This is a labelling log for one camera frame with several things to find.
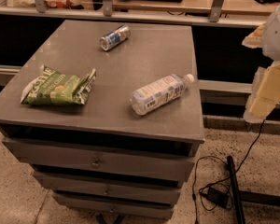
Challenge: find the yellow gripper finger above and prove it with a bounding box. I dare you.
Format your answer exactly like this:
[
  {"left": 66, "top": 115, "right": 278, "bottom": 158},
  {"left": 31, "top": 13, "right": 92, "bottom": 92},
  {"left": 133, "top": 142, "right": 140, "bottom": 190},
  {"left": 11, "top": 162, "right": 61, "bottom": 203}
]
[
  {"left": 242, "top": 23, "right": 265, "bottom": 49},
  {"left": 244, "top": 61, "right": 280, "bottom": 123}
]

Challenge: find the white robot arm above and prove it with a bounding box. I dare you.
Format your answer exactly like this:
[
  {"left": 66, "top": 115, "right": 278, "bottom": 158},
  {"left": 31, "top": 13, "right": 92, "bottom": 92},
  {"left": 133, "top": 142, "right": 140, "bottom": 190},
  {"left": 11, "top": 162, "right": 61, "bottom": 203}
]
[{"left": 242, "top": 4, "right": 280, "bottom": 123}]

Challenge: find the redbull can blue silver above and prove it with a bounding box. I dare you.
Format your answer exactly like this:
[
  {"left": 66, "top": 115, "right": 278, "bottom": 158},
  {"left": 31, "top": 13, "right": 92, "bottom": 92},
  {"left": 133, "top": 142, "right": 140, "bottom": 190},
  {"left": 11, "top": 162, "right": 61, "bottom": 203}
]
[{"left": 100, "top": 25, "right": 131, "bottom": 51}]

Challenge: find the clear plastic water bottle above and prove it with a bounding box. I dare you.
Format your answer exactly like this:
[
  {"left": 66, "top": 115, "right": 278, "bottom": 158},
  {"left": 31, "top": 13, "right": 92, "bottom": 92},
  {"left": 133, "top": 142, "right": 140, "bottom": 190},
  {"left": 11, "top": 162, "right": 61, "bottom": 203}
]
[{"left": 130, "top": 74, "right": 195, "bottom": 116}]

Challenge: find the black floor bar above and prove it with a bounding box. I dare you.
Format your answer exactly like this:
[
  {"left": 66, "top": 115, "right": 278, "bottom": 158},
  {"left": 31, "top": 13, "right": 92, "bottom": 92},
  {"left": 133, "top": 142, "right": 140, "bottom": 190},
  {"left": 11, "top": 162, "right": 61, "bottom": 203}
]
[{"left": 227, "top": 156, "right": 245, "bottom": 224}]

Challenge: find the black power adapter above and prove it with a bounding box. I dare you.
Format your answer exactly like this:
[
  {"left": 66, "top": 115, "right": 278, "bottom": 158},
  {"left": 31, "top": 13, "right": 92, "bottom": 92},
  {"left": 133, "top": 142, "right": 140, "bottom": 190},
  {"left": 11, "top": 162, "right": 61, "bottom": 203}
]
[{"left": 206, "top": 187, "right": 229, "bottom": 208}]

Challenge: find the grey drawer cabinet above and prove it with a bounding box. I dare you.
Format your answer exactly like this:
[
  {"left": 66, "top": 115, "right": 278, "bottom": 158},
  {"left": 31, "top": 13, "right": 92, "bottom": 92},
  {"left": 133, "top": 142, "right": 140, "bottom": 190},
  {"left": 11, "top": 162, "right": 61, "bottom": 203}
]
[{"left": 0, "top": 21, "right": 203, "bottom": 209}]

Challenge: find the green kettle chips bag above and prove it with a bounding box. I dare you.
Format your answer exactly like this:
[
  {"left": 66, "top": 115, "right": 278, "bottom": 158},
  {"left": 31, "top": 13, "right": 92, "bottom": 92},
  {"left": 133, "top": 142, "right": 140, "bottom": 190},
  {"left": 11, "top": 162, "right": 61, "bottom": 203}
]
[{"left": 21, "top": 65, "right": 96, "bottom": 105}]

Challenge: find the middle grey drawer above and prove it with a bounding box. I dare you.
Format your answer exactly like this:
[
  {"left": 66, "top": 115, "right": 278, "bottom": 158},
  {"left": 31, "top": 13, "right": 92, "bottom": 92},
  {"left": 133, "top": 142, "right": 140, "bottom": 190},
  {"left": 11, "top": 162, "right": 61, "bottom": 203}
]
[{"left": 33, "top": 171, "right": 180, "bottom": 206}]

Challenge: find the grey drawer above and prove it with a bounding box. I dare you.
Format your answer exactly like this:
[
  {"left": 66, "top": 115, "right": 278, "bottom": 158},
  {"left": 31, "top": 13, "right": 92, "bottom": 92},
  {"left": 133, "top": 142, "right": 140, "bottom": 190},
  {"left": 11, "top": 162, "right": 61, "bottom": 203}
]
[
  {"left": 33, "top": 171, "right": 180, "bottom": 206},
  {"left": 52, "top": 192, "right": 174, "bottom": 219},
  {"left": 3, "top": 138, "right": 193, "bottom": 182}
]

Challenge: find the top grey drawer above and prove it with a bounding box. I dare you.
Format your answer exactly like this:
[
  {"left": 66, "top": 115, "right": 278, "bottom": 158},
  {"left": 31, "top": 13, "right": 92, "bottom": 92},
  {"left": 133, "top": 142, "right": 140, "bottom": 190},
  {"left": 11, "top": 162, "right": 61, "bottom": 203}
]
[{"left": 3, "top": 138, "right": 193, "bottom": 182}]

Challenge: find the bottom grey drawer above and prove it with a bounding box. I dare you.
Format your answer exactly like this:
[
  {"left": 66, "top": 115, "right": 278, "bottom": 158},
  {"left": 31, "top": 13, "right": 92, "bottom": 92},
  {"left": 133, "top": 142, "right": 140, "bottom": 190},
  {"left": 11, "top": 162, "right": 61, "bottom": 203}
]
[{"left": 52, "top": 192, "right": 174, "bottom": 219}]

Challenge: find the metal window rail frame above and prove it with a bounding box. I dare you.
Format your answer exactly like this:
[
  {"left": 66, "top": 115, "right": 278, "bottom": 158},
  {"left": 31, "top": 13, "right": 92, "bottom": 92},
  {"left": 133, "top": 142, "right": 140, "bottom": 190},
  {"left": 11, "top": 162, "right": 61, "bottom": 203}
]
[{"left": 0, "top": 0, "right": 279, "bottom": 27}]

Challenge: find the black power cable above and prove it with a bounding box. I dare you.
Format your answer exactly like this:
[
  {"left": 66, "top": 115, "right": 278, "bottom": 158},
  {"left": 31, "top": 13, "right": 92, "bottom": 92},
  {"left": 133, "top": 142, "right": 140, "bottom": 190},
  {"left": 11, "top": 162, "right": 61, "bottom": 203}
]
[{"left": 191, "top": 118, "right": 267, "bottom": 224}]

